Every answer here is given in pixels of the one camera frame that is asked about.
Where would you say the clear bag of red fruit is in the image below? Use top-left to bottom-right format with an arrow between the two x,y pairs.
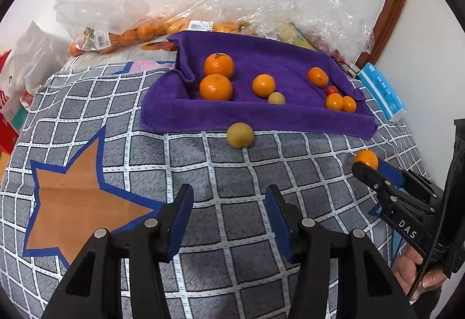
305,0 -> 375,65

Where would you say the mandarin with green stem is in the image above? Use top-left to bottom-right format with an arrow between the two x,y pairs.
203,52 -> 235,80

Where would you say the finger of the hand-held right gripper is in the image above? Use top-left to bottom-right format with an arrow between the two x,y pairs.
351,161 -> 438,223
377,158 -> 444,198

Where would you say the black braided cable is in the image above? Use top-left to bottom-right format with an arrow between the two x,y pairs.
409,155 -> 458,301

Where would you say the blue tissue pack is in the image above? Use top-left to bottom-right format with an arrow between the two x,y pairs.
356,63 -> 407,122

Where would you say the white plastic bag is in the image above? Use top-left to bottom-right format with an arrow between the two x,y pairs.
0,21 -> 69,112

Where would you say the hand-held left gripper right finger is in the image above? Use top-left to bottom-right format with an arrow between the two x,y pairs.
265,184 -> 418,319

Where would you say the person's right forearm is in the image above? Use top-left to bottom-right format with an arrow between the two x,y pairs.
441,118 -> 465,279

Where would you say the brown wooden door frame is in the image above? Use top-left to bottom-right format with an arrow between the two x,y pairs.
354,0 -> 415,67

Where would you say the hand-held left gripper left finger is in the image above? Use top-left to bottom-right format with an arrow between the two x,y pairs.
42,184 -> 195,319

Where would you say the printed paper flyer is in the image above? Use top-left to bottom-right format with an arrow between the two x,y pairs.
69,37 -> 180,70

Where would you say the person's right hand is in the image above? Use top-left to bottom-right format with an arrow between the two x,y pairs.
392,244 -> 449,291

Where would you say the clear bag of yellow fruit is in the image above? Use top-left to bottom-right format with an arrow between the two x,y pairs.
254,0 -> 328,51

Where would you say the purple towel-lined tray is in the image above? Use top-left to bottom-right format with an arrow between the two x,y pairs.
141,31 -> 377,140

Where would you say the red paper bag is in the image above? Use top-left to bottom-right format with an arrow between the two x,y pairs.
0,50 -> 22,156

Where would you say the grey checkered star blanket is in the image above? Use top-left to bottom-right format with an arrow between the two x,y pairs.
0,63 -> 433,319

